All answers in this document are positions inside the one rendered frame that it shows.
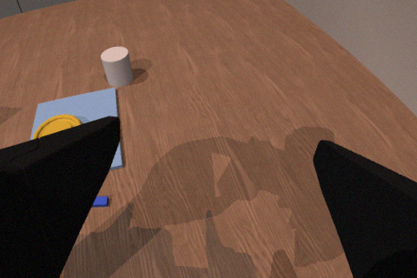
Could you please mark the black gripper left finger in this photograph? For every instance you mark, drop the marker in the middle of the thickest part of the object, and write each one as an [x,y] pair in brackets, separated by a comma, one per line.
[47,187]

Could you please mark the blue cylinder and flat bar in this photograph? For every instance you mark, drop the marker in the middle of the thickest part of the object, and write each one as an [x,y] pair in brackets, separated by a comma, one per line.
[101,201]

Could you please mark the yellow plate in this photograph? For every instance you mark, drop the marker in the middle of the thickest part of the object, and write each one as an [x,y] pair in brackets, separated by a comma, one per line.
[56,123]

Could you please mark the light blue flat mat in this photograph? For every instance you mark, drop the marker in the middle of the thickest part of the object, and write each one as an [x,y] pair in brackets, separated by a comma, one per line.
[87,107]

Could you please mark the grey cylinder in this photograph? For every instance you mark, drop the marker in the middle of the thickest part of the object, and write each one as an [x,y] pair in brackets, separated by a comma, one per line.
[117,65]

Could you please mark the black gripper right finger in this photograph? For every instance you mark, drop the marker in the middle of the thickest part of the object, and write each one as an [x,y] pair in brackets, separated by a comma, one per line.
[374,211]

